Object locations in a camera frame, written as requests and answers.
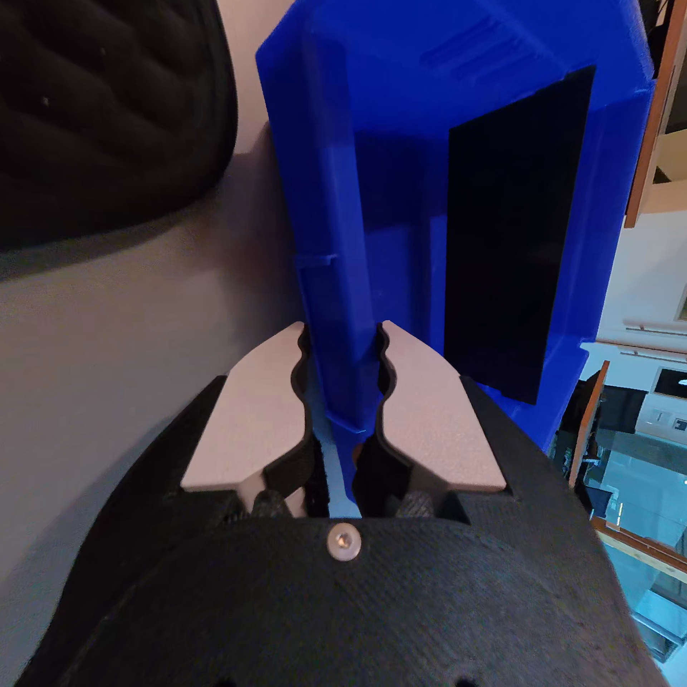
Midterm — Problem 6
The blue plastic bin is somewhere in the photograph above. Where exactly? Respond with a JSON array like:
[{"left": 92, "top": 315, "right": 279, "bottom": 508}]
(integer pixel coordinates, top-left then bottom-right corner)
[{"left": 255, "top": 0, "right": 656, "bottom": 469}]

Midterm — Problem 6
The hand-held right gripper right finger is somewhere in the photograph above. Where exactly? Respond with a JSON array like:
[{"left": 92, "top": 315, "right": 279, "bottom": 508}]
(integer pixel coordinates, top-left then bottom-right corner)
[{"left": 351, "top": 321, "right": 509, "bottom": 518}]

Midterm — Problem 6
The phone icon door sign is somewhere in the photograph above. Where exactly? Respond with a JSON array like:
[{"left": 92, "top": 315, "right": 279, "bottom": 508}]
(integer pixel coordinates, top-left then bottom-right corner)
[{"left": 652, "top": 367, "right": 687, "bottom": 400}]

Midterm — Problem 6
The brown office desk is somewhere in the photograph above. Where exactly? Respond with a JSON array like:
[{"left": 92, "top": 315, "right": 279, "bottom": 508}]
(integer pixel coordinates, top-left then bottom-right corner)
[
  {"left": 624, "top": 0, "right": 687, "bottom": 229},
  {"left": 568, "top": 360, "right": 611, "bottom": 487}
]

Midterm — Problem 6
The black bin divider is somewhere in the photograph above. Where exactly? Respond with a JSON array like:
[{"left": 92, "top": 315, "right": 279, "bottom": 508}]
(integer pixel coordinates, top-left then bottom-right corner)
[{"left": 444, "top": 64, "right": 598, "bottom": 406}]

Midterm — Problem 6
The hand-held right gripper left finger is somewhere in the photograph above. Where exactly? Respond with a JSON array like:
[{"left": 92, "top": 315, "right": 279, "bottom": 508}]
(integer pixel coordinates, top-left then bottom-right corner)
[{"left": 180, "top": 321, "right": 330, "bottom": 518}]

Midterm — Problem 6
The black quilted wrist rest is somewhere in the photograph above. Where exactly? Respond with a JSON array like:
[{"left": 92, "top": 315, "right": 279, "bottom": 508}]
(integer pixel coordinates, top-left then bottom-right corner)
[{"left": 0, "top": 0, "right": 238, "bottom": 253}]

